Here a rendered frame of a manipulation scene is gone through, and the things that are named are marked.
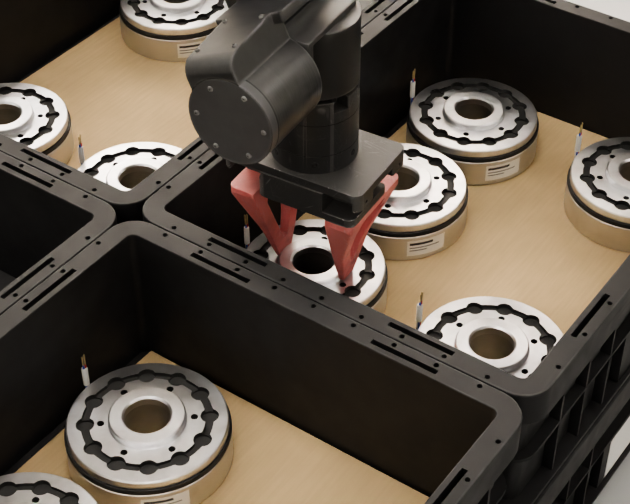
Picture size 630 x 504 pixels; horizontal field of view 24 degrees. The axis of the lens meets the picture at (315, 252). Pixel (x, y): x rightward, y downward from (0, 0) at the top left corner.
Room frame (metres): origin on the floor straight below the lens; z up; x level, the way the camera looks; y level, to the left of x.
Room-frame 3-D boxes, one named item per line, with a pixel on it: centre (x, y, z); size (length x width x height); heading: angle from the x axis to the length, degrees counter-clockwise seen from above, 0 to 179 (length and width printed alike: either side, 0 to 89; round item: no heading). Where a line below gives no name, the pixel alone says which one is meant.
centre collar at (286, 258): (0.76, 0.00, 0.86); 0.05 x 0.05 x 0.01
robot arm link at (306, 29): (0.76, 0.00, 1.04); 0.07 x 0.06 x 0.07; 150
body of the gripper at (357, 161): (0.76, 0.00, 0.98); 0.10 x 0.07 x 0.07; 60
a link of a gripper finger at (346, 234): (0.76, -0.01, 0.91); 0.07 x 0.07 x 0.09; 60
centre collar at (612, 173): (0.86, -0.24, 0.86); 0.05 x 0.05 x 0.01
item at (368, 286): (0.76, 0.00, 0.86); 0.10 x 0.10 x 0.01
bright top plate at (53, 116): (0.93, 0.25, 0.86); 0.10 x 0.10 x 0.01
